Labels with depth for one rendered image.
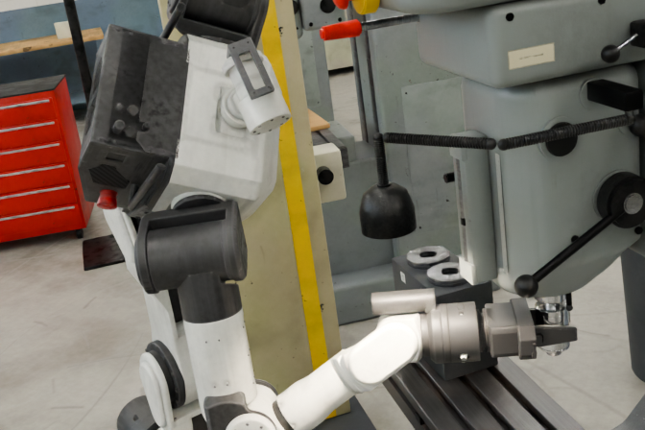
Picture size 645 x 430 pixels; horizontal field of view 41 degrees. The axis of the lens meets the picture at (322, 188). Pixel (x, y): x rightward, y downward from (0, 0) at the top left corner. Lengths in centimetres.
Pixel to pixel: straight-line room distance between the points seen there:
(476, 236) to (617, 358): 252
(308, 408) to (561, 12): 67
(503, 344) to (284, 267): 182
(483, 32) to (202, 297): 54
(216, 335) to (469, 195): 42
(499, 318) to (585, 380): 224
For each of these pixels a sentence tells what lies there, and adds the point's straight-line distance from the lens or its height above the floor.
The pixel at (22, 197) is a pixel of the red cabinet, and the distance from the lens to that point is 575.
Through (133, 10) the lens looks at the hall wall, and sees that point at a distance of 1006.
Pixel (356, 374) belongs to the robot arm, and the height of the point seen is 121.
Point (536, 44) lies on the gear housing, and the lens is 105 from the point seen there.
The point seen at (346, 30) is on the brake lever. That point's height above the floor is 170.
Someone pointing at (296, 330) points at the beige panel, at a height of 42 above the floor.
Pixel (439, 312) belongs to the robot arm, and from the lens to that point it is 129.
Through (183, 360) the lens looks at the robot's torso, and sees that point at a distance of 173.
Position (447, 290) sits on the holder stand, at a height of 113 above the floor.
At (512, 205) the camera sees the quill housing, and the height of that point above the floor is 146.
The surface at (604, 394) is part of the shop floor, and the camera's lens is 345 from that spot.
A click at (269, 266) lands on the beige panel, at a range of 301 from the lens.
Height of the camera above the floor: 187
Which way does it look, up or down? 18 degrees down
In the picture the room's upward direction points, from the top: 8 degrees counter-clockwise
